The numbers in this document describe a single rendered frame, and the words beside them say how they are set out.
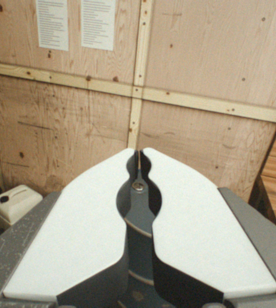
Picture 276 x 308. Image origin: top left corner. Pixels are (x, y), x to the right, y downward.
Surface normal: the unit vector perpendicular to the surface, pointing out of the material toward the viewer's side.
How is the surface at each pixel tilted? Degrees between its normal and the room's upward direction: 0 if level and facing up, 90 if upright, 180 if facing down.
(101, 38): 90
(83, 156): 90
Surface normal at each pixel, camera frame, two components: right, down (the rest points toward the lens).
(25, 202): 0.67, -0.36
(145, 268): -0.36, 0.41
